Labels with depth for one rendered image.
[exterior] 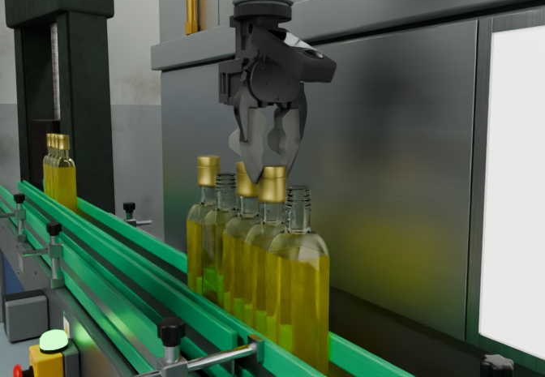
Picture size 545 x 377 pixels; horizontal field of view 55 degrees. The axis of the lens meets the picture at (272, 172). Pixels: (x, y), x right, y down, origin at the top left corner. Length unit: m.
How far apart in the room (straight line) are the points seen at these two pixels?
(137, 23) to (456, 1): 3.67
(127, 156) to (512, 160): 3.69
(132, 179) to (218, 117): 3.07
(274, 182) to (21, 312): 0.75
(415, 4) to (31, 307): 0.96
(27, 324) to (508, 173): 1.00
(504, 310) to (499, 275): 0.03
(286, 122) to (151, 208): 3.57
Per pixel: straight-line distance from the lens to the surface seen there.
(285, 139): 0.66
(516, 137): 0.56
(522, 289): 0.58
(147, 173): 4.15
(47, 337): 1.00
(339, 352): 0.65
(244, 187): 0.69
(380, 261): 0.69
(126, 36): 4.15
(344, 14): 0.75
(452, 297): 0.63
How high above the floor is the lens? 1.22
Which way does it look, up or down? 6 degrees down
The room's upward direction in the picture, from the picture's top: straight up
